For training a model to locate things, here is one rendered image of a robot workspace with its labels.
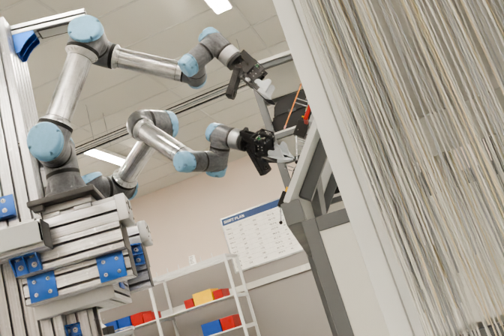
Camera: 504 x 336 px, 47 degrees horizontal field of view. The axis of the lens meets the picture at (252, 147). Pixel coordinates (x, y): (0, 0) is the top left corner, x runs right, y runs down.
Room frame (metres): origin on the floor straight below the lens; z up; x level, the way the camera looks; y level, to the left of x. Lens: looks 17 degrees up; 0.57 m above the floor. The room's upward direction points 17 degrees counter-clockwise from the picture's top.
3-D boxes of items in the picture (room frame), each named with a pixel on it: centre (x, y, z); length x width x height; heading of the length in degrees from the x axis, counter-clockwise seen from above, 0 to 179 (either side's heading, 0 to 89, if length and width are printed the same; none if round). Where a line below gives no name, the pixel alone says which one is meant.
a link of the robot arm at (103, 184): (2.45, 0.72, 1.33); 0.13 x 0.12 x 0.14; 138
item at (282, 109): (3.03, -0.29, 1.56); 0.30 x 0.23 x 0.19; 88
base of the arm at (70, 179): (1.95, 0.67, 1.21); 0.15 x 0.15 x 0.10
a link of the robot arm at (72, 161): (1.94, 0.66, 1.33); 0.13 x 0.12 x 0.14; 8
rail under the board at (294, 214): (2.21, -0.09, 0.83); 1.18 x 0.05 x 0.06; 177
